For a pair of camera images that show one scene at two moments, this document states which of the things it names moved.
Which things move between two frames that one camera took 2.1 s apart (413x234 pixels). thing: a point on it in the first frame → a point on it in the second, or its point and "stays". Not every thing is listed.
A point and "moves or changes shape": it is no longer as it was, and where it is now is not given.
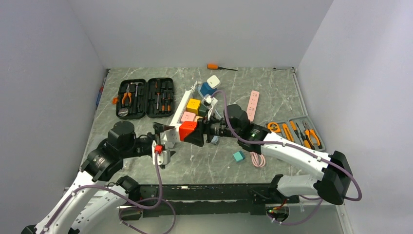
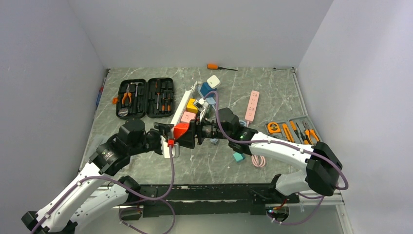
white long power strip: [173, 134] stays
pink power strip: [254, 97] stays
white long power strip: [209, 101] → [201, 105]
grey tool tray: [298, 129] stays
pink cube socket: [188, 116] stays
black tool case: [137, 98] stays
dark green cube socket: [202, 110] → [210, 111]
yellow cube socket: [193, 106] stays
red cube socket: [186, 127] moves or changes shape
